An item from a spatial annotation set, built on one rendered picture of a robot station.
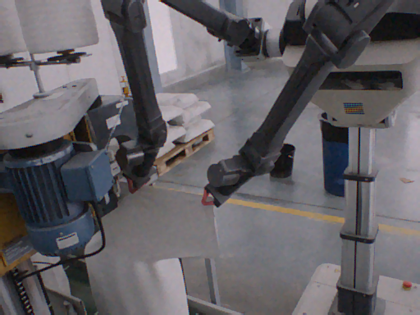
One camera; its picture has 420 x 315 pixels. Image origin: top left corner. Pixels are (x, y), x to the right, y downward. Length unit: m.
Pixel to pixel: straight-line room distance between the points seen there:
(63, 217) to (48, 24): 0.42
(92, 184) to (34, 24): 0.36
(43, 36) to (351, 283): 1.43
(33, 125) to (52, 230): 0.24
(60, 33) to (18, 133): 0.23
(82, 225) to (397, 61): 0.89
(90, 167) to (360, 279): 1.22
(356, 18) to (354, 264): 1.18
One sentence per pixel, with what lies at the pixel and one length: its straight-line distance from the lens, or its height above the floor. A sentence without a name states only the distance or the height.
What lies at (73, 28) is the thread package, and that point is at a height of 1.57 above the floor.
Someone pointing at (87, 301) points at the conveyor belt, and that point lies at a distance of 2.00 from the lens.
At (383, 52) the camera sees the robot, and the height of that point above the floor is 1.41.
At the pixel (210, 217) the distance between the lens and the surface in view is 1.13.
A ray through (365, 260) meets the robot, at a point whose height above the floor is 0.59.
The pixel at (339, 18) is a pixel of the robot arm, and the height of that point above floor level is 1.53.
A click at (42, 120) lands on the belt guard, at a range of 0.84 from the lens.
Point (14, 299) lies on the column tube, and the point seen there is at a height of 0.91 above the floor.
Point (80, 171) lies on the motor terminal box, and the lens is 0.86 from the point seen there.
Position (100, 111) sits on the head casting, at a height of 1.33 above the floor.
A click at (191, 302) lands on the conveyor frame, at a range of 1.79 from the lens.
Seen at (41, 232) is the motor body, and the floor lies 1.16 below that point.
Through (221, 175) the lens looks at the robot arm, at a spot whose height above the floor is 1.21.
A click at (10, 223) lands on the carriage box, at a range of 1.09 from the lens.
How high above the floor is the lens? 1.58
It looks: 22 degrees down
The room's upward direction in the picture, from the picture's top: 8 degrees counter-clockwise
